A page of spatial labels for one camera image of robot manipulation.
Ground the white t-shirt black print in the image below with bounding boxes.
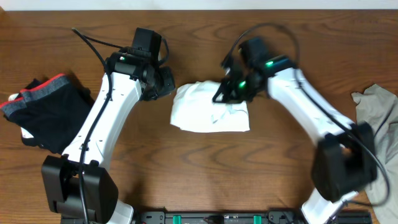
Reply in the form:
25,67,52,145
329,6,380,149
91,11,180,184
170,80,250,133

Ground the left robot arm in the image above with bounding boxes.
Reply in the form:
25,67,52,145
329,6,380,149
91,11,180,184
42,28,175,223

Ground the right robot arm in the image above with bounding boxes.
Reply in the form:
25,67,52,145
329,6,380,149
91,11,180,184
213,38,379,223

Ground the black folded shorts red waistband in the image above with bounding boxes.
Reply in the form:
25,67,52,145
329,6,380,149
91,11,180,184
1,73,94,154

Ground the grey-beige shirt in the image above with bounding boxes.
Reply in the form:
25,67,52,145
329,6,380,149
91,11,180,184
351,84,397,224

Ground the right black cable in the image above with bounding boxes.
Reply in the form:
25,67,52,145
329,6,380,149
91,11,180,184
220,22,391,224

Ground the black cable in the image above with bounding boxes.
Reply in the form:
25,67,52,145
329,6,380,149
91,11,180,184
71,27,170,224
220,22,391,224

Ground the left black cable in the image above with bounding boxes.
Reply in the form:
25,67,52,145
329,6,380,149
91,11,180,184
71,27,170,224

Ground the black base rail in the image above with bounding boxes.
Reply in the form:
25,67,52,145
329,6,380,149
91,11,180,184
60,208,373,224

